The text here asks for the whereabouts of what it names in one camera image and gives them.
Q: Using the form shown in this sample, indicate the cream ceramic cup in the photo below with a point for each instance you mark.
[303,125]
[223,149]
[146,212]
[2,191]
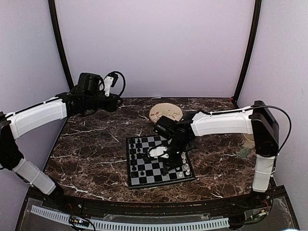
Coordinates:
[246,145]

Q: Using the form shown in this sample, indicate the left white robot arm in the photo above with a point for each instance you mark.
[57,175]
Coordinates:
[92,93]

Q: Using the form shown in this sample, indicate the black and grey chessboard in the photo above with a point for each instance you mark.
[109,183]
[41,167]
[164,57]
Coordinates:
[146,172]

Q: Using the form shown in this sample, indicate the white slotted cable duct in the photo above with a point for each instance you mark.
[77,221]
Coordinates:
[131,223]

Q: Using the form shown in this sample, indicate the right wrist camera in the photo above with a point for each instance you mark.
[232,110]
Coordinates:
[158,151]

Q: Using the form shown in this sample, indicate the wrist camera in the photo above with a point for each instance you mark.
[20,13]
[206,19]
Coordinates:
[158,151]
[109,82]

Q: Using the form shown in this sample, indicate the black frame post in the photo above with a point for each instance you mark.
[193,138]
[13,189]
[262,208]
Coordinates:
[249,49]
[59,43]

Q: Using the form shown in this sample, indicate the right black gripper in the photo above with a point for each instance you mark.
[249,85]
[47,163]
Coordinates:
[174,164]

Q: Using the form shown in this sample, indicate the right black frame post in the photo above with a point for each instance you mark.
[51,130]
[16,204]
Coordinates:
[249,49]

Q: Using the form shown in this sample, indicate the ceramic bird plate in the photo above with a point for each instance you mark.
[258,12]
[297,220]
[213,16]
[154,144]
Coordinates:
[165,109]

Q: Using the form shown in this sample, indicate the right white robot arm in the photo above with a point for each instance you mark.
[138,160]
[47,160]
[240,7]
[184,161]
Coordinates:
[254,120]

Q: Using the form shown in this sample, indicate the left black frame post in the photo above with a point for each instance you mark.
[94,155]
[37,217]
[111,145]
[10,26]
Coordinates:
[59,43]

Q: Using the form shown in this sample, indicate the black front rail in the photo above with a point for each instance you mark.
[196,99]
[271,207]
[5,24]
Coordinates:
[97,207]

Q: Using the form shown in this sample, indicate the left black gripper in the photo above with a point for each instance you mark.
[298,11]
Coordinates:
[112,106]

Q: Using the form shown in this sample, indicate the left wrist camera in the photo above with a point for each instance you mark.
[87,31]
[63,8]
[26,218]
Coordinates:
[109,82]

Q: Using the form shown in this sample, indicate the green circuit board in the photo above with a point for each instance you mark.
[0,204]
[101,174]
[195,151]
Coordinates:
[78,222]

